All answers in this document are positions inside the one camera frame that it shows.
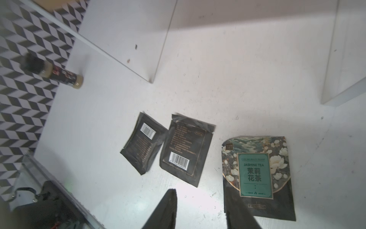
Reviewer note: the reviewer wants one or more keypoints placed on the black tea bag with barcode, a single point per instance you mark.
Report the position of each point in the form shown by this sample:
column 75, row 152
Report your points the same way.
column 186, row 148

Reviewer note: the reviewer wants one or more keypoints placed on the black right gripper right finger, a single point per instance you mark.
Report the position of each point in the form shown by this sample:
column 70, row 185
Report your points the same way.
column 237, row 215

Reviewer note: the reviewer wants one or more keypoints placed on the green jasmine tea bag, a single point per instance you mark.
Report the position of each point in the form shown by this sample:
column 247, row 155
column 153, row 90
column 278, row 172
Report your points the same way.
column 258, row 169

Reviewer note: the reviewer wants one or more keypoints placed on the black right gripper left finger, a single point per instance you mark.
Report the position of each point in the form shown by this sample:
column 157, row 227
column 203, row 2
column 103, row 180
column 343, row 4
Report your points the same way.
column 164, row 215

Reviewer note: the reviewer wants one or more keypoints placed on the small dark spice bottle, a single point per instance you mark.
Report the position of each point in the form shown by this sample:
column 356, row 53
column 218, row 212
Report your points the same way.
column 45, row 69

